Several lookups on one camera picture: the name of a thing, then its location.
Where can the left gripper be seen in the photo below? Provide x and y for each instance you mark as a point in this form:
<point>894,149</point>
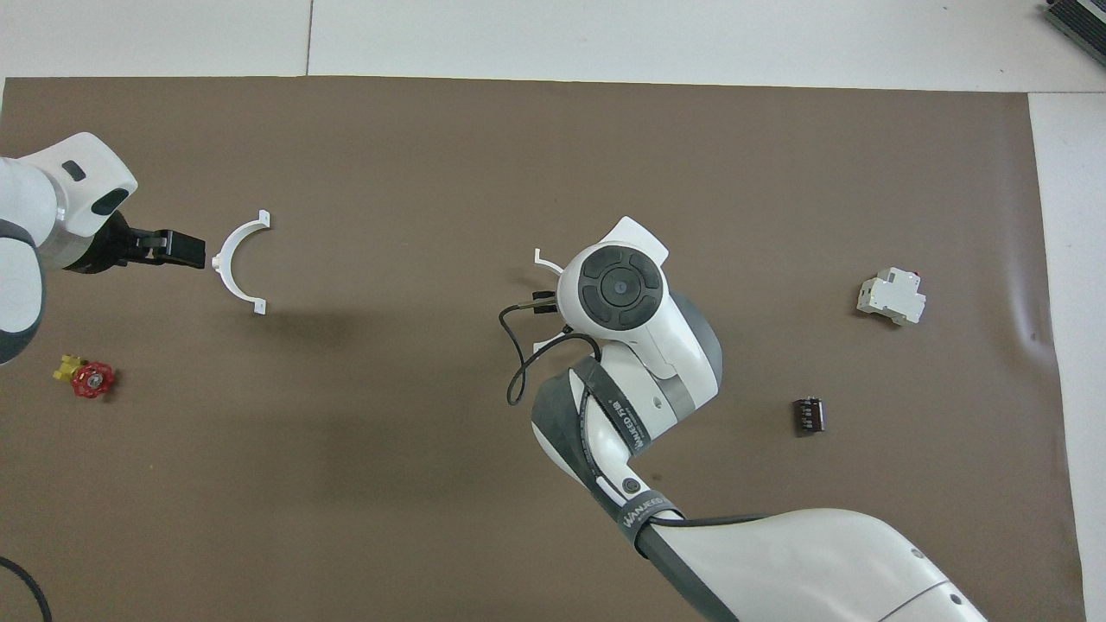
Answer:
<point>105,250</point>

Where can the grey ribbed device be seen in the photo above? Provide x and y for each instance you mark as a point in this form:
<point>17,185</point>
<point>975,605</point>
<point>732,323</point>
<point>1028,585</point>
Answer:
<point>1082,19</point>

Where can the white circuit breaker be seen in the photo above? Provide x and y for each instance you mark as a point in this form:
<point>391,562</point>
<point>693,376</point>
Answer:
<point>890,295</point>

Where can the small black terminal block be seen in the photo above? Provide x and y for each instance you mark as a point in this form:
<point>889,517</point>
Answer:
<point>810,416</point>

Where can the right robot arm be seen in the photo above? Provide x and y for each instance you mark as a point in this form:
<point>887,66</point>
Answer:
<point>657,345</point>

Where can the red and yellow valve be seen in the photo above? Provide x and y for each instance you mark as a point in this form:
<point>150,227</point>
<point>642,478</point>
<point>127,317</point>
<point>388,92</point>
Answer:
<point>92,380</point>

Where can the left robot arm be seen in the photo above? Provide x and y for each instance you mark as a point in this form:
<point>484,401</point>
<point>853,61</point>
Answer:
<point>34,199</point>

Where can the white half-round pipe clamp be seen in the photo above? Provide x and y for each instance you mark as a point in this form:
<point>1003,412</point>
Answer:
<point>218,262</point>
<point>547,262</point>

